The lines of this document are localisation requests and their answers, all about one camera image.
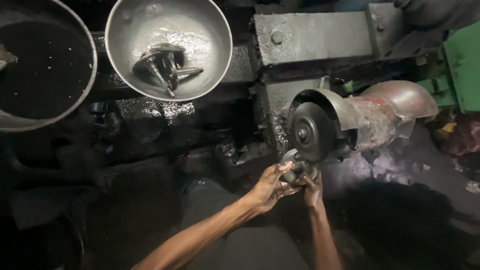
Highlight person's right hand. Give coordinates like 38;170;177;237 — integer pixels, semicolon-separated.
295;170;324;209

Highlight person's left hand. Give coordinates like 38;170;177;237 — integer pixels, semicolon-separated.
250;161;301;215

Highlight round metal valve part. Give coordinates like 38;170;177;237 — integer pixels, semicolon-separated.
281;148;319;185

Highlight dark grinding wheel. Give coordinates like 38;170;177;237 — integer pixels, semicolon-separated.
290;101;335;163

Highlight person's dark trousers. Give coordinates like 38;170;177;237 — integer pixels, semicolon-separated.
179;177;314;270

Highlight red grey bench grinder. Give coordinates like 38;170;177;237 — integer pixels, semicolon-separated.
287;80;439;164

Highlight grey metal machine block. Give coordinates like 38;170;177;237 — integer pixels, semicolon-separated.
252;3;407;152

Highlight oily black machine bed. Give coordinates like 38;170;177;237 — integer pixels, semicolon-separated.
88;31;271;179

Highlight short-stem metal valve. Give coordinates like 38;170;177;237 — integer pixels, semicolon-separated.
175;66;205;81

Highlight pink cloth rag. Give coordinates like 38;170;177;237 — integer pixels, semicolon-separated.
442;119;480;158

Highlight shiny metal bowl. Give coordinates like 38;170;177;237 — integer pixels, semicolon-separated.
104;0;233;103

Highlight large basin of black oil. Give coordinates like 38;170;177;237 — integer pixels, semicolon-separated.
0;0;98;134

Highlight green machine frame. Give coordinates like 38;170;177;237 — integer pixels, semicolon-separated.
415;22;480;114

